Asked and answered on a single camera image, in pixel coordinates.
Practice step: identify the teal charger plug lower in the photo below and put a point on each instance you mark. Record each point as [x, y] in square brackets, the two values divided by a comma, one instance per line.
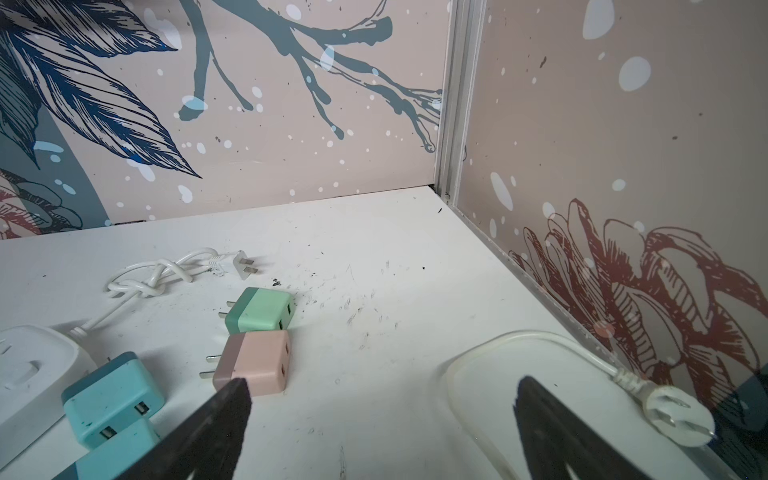
[115, 456]

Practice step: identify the green charger plug far right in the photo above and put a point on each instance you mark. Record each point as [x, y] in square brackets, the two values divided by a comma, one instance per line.
[259, 309]

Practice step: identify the white square power socket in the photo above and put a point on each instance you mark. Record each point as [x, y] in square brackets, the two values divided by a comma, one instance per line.
[37, 365]

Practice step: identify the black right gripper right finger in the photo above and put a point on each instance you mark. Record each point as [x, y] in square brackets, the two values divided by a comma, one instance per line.
[559, 445]

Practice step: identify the pink USB charger plug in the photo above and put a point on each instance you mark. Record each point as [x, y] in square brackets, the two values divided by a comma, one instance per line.
[261, 358]

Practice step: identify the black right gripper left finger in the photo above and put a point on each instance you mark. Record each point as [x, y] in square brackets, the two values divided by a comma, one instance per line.
[207, 445]

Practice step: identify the teal charger plug upper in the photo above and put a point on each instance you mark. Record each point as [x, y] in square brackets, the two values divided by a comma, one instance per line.
[110, 399]

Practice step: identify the teal charger plug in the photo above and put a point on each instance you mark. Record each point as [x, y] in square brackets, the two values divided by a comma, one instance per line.
[115, 456]
[110, 399]

